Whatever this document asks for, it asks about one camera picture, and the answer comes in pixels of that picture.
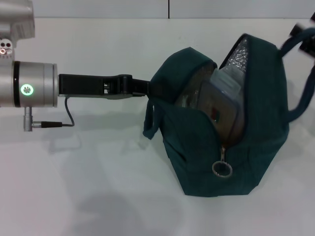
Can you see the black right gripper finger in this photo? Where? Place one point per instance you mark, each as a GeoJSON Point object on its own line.
{"type": "Point", "coordinates": [296, 30]}
{"type": "Point", "coordinates": [307, 49]}

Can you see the clear food box blue lid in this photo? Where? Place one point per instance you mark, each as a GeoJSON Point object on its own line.
{"type": "Point", "coordinates": [224, 108]}

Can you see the dark teal fabric lunch bag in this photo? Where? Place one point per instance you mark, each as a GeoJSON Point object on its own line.
{"type": "Point", "coordinates": [265, 147]}

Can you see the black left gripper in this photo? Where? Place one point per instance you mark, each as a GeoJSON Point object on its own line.
{"type": "Point", "coordinates": [86, 84]}

